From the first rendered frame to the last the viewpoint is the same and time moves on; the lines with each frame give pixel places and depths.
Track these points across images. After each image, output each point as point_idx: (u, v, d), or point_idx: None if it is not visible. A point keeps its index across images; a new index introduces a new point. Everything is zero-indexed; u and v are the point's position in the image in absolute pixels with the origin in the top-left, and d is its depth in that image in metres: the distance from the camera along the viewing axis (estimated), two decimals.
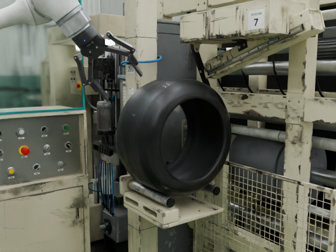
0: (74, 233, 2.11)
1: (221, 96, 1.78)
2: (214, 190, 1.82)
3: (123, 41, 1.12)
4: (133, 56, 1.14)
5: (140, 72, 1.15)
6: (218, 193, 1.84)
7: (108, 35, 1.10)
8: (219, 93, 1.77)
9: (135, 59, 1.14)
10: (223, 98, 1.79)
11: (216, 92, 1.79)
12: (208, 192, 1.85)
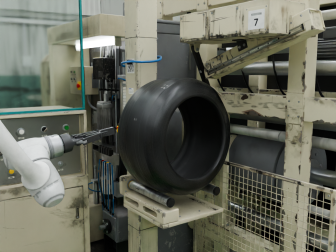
0: (74, 233, 2.11)
1: (218, 91, 1.80)
2: (217, 187, 1.83)
3: (93, 139, 1.49)
4: (102, 134, 1.54)
5: (112, 134, 1.58)
6: (216, 194, 1.82)
7: (84, 145, 1.46)
8: (215, 89, 1.78)
9: (104, 135, 1.55)
10: (220, 93, 1.80)
11: (213, 88, 1.80)
12: (209, 186, 1.85)
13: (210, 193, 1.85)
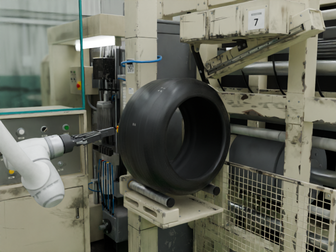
0: (74, 233, 2.11)
1: (216, 89, 1.78)
2: (219, 188, 1.84)
3: (94, 139, 1.49)
4: (102, 135, 1.54)
5: (112, 134, 1.58)
6: (215, 192, 1.82)
7: (84, 145, 1.46)
8: (213, 87, 1.77)
9: (105, 135, 1.55)
10: (218, 91, 1.79)
11: (210, 86, 1.79)
12: (212, 184, 1.86)
13: (209, 190, 1.84)
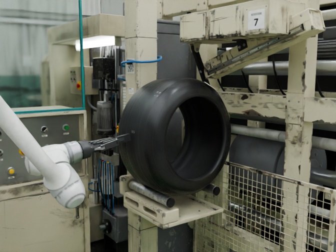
0: (74, 233, 2.11)
1: (213, 87, 1.76)
2: (218, 193, 1.84)
3: (111, 145, 1.54)
4: (119, 141, 1.59)
5: (128, 140, 1.63)
6: (216, 188, 1.82)
7: (102, 151, 1.51)
8: (210, 85, 1.75)
9: (121, 141, 1.60)
10: (214, 88, 1.77)
11: (207, 84, 1.76)
12: None
13: (211, 185, 1.85)
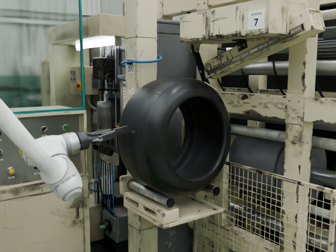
0: (74, 233, 2.11)
1: (213, 87, 1.76)
2: (218, 193, 1.84)
3: (109, 137, 1.53)
4: (117, 133, 1.58)
5: (126, 132, 1.62)
6: (216, 188, 1.82)
7: (100, 142, 1.50)
8: (210, 85, 1.75)
9: (119, 133, 1.59)
10: (214, 88, 1.77)
11: (207, 84, 1.76)
12: None
13: (211, 185, 1.85)
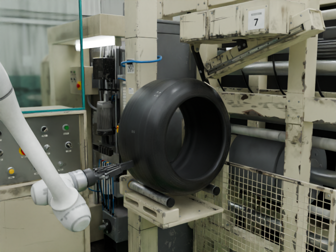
0: (74, 233, 2.11)
1: (213, 87, 1.76)
2: (218, 193, 1.84)
3: (115, 173, 1.57)
4: (122, 168, 1.62)
5: (131, 167, 1.66)
6: (216, 188, 1.82)
7: (106, 179, 1.54)
8: (210, 85, 1.75)
9: (124, 169, 1.63)
10: (214, 88, 1.77)
11: (207, 84, 1.76)
12: None
13: (211, 185, 1.85)
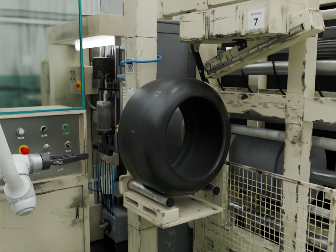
0: (74, 233, 2.11)
1: (213, 87, 1.76)
2: (218, 193, 1.84)
3: (69, 161, 1.77)
4: (77, 158, 1.82)
5: (86, 159, 1.86)
6: (216, 188, 1.82)
7: (60, 165, 1.74)
8: (210, 85, 1.75)
9: (79, 159, 1.83)
10: (214, 88, 1.77)
11: (207, 84, 1.76)
12: None
13: (211, 185, 1.85)
